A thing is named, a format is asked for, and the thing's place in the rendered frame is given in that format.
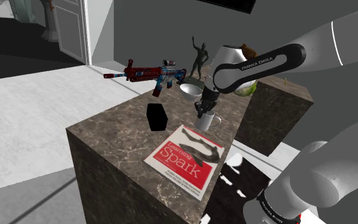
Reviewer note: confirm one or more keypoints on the green round vegetable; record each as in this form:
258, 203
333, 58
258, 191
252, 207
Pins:
247, 90

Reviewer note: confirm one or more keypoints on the white panelled door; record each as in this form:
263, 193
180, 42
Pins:
70, 28

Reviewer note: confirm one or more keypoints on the black box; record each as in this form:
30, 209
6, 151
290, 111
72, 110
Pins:
157, 118

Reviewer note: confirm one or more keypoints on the white mug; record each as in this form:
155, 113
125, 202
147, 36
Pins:
206, 123

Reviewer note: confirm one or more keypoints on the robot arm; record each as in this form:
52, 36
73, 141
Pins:
321, 173

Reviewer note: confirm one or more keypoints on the white bowl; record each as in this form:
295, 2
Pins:
190, 90

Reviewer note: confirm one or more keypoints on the dark human figure statue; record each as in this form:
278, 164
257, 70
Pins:
200, 58

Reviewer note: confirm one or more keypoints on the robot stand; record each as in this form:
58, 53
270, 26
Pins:
231, 192

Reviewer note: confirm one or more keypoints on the red and blue toy rifle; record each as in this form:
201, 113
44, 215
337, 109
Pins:
144, 74

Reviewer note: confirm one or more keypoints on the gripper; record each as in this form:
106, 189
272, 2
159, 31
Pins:
209, 97

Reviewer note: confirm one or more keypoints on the brown rounded object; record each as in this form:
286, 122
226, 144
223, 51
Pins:
250, 52

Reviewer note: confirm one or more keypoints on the red and white book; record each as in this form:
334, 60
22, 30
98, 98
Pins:
178, 161

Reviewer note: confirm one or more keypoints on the black wall screen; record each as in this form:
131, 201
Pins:
228, 3

